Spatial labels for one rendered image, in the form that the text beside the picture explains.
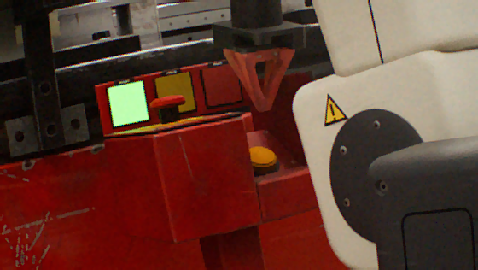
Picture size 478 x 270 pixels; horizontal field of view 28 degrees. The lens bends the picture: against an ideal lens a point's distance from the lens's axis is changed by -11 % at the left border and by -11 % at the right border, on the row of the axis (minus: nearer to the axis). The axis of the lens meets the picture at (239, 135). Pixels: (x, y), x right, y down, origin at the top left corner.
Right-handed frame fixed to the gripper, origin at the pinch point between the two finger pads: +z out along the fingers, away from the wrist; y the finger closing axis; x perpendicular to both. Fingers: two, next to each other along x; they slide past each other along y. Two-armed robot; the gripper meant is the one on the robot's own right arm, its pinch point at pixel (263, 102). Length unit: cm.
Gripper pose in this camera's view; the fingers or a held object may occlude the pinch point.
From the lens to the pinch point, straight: 118.0
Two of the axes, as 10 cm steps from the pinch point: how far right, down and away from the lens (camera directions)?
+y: -4.9, -2.1, 8.5
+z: 0.8, 9.6, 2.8
